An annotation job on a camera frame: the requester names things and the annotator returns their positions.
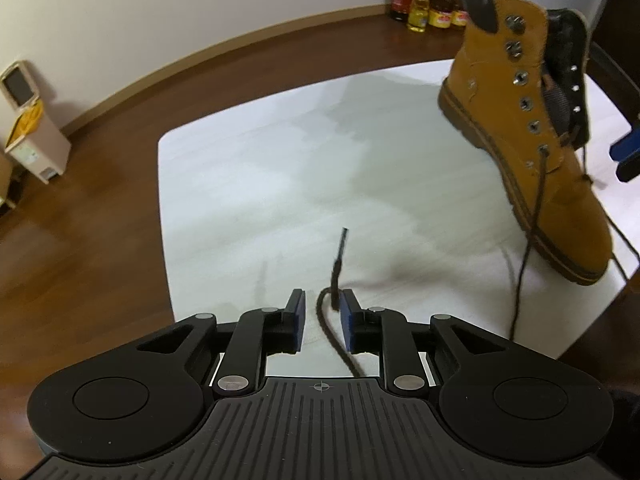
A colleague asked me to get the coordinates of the dark brown shoelace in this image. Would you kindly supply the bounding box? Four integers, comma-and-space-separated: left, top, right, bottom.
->
314, 145, 640, 378

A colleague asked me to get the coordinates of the tan leather boot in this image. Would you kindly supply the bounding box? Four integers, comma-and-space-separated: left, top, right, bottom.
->
438, 0, 612, 285

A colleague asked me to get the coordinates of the cooking oil bottles cluster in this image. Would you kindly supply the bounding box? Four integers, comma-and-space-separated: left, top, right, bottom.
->
388, 0, 469, 32

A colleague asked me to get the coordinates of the white pedal trash bin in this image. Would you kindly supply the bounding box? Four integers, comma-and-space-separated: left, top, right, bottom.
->
1, 61, 72, 184

